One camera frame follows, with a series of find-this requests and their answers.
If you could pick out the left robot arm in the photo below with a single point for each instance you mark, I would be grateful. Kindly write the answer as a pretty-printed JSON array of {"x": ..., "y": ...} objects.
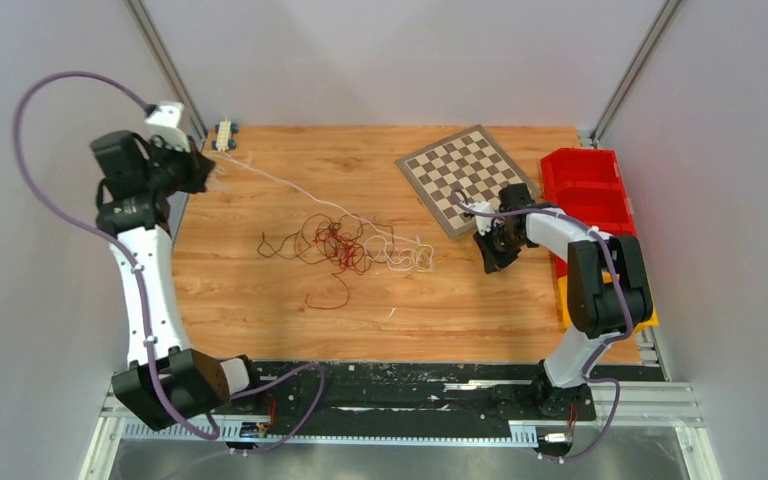
[{"x": 167, "y": 381}]

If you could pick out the red bin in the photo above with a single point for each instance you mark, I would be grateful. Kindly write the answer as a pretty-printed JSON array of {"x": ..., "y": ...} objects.
[
  {"x": 605, "y": 207},
  {"x": 563, "y": 265},
  {"x": 573, "y": 166}
]

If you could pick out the aluminium frame rail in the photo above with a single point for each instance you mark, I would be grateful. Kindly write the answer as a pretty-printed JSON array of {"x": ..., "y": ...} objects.
[{"x": 627, "y": 405}]

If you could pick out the red bin middle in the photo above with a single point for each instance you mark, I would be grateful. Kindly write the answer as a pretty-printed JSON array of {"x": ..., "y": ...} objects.
[{"x": 605, "y": 207}]

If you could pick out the yellow bin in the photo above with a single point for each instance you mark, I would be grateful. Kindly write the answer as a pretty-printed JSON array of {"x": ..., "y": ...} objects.
[{"x": 565, "y": 318}]

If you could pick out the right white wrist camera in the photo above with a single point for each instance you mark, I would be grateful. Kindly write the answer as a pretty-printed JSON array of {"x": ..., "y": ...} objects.
[{"x": 483, "y": 212}]

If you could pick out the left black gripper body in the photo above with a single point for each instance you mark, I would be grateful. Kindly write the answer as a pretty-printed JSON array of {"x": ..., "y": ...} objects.
[{"x": 170, "y": 170}]

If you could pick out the red bin far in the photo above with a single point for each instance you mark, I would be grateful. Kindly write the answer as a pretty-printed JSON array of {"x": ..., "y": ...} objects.
[{"x": 573, "y": 166}]

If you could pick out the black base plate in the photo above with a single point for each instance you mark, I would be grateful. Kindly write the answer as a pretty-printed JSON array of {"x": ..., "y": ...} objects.
[{"x": 377, "y": 400}]

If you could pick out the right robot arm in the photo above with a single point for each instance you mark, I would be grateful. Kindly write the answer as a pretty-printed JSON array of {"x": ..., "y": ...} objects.
[{"x": 608, "y": 292}]

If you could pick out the checkered chessboard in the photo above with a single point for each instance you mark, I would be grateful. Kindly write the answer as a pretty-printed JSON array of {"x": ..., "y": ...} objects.
[{"x": 471, "y": 161}]

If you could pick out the red bin near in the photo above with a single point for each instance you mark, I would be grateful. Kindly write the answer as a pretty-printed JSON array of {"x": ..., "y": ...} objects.
[{"x": 563, "y": 265}]

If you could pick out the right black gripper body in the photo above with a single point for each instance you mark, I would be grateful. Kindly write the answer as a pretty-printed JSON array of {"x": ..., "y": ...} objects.
[{"x": 502, "y": 233}]

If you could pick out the white toy block car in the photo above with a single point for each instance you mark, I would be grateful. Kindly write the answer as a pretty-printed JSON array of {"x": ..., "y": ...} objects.
[{"x": 224, "y": 140}]

